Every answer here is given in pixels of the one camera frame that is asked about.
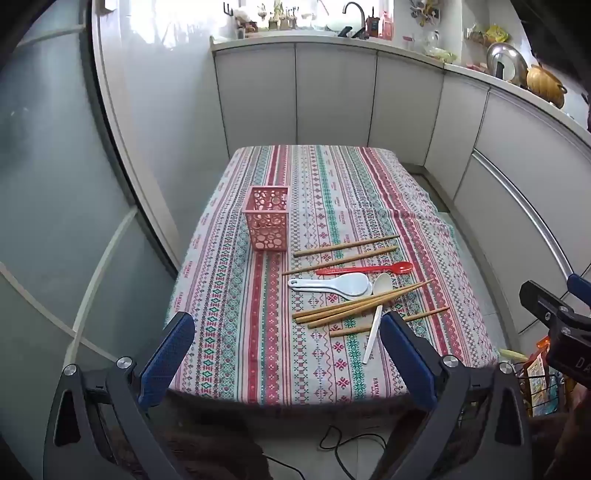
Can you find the black sink tool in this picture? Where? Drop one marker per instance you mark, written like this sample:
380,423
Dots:
345,31

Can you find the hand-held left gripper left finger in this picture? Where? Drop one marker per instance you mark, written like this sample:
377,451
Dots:
166,360

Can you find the hanging kitchen utensils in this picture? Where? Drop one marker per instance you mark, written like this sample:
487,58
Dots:
422,10

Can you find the frosted glass sliding door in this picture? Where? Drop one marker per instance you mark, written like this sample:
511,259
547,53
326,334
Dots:
46,184

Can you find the steel pot lid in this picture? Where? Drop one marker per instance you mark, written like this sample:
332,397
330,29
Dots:
508,60

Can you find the row of small figurines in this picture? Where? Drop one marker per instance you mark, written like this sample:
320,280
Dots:
277,16

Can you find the yellow plastic bag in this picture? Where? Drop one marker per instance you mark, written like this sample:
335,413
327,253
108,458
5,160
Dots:
512,355

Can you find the small red-lidded jar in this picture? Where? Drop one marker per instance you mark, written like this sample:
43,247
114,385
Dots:
408,43

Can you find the brown fuzzy cloth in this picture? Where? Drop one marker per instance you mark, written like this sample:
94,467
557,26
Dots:
207,447

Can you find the red detergent bottle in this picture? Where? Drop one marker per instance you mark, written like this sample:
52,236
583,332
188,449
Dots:
386,27

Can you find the red plastic spoon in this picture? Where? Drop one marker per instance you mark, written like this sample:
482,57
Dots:
369,268

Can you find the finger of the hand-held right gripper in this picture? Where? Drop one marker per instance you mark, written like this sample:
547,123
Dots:
579,284
540,297

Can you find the striped patterned tablecloth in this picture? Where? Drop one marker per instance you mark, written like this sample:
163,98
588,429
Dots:
323,194

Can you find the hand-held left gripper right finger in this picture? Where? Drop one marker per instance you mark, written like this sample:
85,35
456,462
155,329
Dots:
408,360

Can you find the pink perforated utensil holder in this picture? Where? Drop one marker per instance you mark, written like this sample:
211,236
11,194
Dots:
265,221

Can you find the yellow snack bag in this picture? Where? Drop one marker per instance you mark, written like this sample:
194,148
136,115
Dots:
497,33

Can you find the curved metal faucet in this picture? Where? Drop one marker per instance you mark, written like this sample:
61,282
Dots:
364,18

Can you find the white kitchen countertop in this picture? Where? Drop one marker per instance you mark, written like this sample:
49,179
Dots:
323,39

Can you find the white kitchen cabinets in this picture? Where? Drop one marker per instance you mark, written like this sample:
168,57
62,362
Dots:
337,92

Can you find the brown clay pot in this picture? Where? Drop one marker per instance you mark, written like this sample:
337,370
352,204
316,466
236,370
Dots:
545,85

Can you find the black range hood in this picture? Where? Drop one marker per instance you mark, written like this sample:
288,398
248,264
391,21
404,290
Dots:
549,37

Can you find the kitchen window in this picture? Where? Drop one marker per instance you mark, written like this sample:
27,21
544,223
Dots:
194,14

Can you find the dark brown container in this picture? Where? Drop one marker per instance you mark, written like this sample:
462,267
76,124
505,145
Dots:
372,26

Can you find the orange snack packet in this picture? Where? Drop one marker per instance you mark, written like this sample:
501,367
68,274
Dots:
538,374

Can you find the green vegetables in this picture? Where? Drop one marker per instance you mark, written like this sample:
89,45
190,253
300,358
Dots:
442,55

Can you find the clear glass jar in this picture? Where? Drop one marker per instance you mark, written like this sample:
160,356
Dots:
434,41

